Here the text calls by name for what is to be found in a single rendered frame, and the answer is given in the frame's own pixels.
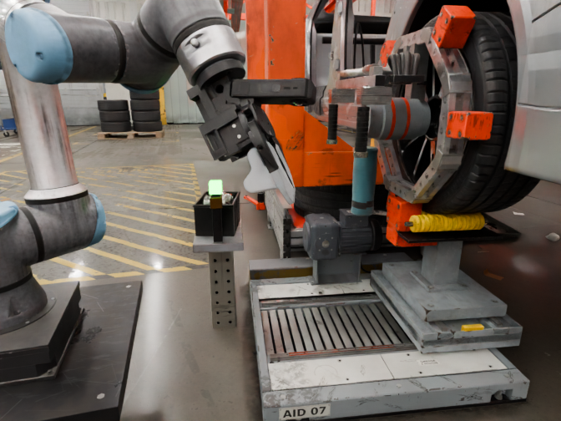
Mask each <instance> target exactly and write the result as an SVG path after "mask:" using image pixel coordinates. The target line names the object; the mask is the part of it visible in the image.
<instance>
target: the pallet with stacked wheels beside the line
mask: <svg viewBox="0 0 561 421"><path fill-rule="evenodd" d="M129 97H130V99H131V100H130V101H129V102H130V109H131V110H132V111H131V116H132V120H133V128H134V130H132V127H131V122H130V120H131V118H130V111H129V103H128V100H127V99H100V100H97V102H98V103H97V104H98V110H100V111H99V118H100V121H101V122H100V125H101V131H102V132H99V133H98V135H97V136H98V139H163V137H164V129H162V128H163V127H162V121H161V113H160V104H159V99H160V97H159V90H158V91H156V92H154V93H152V94H136V93H134V92H132V91H129ZM139 133H156V134H139ZM111 134H127V135H111Z"/></svg>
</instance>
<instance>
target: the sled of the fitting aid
mask: <svg viewBox="0 0 561 421"><path fill-rule="evenodd" d="M370 286H371V287H372V289H373V290H374V291H375V293H376V294H377V295H378V296H379V297H380V299H381V300H382V302H383V303H384V304H385V306H386V307H387V309H388V310H389V311H390V313H391V314H392V315H393V316H394V317H395V319H396V320H397V322H398V323H399V325H400V326H401V327H402V329H403V330H404V332H405V333H406V334H407V335H408V336H409V338H410V339H411V340H412V342H413V343H414V345H415V346H416V347H417V349H418V350H419V352H420V353H421V354H424V353H443V352H453V351H462V350H473V349H483V348H493V347H512V346H519V343H520V339H521V335H522V330H523V326H521V325H520V324H519V323H518V322H516V321H515V320H513V319H512V318H511V317H510V316H509V315H508V314H507V313H506V315H505V316H501V317H480V318H469V319H457V320H446V321H434V322H425V321H424V320H423V319H422V317H421V316H420V315H419V314H418V313H417V311H416V310H415V309H414V308H413V307H412V305H411V304H410V303H409V302H408V301H407V300H406V298H405V297H404V296H403V295H402V294H401V293H400V292H399V291H398V290H397V289H396V288H395V286H394V285H393V284H392V283H391V282H390V281H389V279H388V278H387V277H386V276H385V275H384V274H383V272H382V269H381V270H371V280H370Z"/></svg>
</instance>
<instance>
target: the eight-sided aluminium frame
mask: <svg viewBox="0 0 561 421"><path fill-rule="evenodd" d="M433 29H434V27H428V28H423V29H421V30H418V31H416V32H414V33H409V34H407V35H404V36H400V37H399V38H397V41H396V42H395V43H394V48H393V50H392V53H391V54H394V53H398V54H399V53H403V47H404V46H407V45H408V47H411V46H412V44H413V43H416V44H417V45H422V44H424V43H425V44H426V45H427V49H428V52H429V53H430V56H431V58H432V61H433V64H434V66H435V69H436V70H437V74H438V77H439V78H440V81H441V83H442V105H441V113H440V120H439V127H438V135H437V149H436V154H435V157H434V159H433V161H432V162H431V164H430V165H429V166H428V167H427V169H426V170H425V171H424V173H423V174H422V176H421V177H420V179H419V180H418V181H417V183H416V184H415V185H414V184H412V183H410V182H408V181H406V180H404V179H403V178H402V174H401V171H400V167H399V164H398V161H397V156H396V153H395V150H394V147H393V143H392V139H388V140H375V139H374V147H377V148H378V152H377V158H378V161H379V165H380V168H381V172H382V177H383V184H384V185H385V187H386V189H387V190H390V191H391V192H392V193H394V194H396V195H398V196H400V197H401V198H403V199H404V200H406V201H407V202H410V203H411V204H416V203H428V202H429V201H430V200H432V198H433V196H434V195H435V194H436V193H437V192H438V191H439V190H440V189H441V187H442V186H443V185H444V184H445V183H446V181H447V180H448V179H449V178H450V177H451V175H452V174H453V173H454V172H455V171H456V170H458V167H459V166H460V165H461V163H462V158H463V155H464V153H463V146H464V140H461V139H453V138H448V137H446V131H447V117H448V112H449V111H468V108H469V102H470V95H471V93H472V92H473V91H472V80H471V74H469V73H468V71H467V68H466V66H465V64H464V62H463V60H462V57H461V55H460V53H459V51H458V49H457V48H439V47H438V46H437V45H436V43H435V41H434V40H433V38H432V31H433ZM385 85H387V87H392V98H395V94H396V91H397V86H398V84H391V83H390V77H386V81H385ZM384 149H385V150H386V153H387V155H386V153H385V150H384ZM387 159H388V162H389V165H390V168H391V171H390V168H389V165H388V162H387ZM391 172H392V175H391Z"/></svg>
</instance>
